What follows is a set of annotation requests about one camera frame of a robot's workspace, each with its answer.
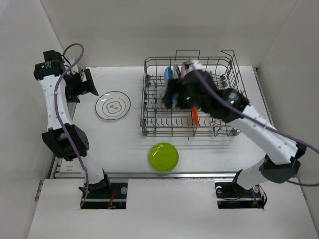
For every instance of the pink plate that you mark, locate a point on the pink plate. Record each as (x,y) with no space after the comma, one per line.
(184,70)

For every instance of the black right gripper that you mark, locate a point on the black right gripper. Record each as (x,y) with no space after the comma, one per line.
(174,85)

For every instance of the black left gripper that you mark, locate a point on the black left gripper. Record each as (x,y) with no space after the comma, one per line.
(72,95)

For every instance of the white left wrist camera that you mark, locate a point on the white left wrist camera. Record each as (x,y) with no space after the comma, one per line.
(75,68)

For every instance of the blue plate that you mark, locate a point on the blue plate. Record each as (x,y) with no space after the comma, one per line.
(168,75)

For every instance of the white plate dark patterned rim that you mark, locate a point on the white plate dark patterned rim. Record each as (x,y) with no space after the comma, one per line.
(176,71)

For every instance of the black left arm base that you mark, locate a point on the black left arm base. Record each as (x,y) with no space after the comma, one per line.
(113,199)

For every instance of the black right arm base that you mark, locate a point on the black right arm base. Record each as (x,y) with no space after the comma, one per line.
(231,196)

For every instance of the aluminium front rail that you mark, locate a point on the aluminium front rail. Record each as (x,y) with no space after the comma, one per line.
(141,175)

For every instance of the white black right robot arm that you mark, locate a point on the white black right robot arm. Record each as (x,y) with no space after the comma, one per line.
(281,160)

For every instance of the grey wire dish rack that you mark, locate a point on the grey wire dish rack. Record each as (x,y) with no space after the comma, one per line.
(164,116)

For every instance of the white plate green rim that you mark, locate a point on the white plate green rim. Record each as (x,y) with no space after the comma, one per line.
(112,105)

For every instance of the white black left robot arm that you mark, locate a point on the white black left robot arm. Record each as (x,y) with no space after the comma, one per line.
(63,82)

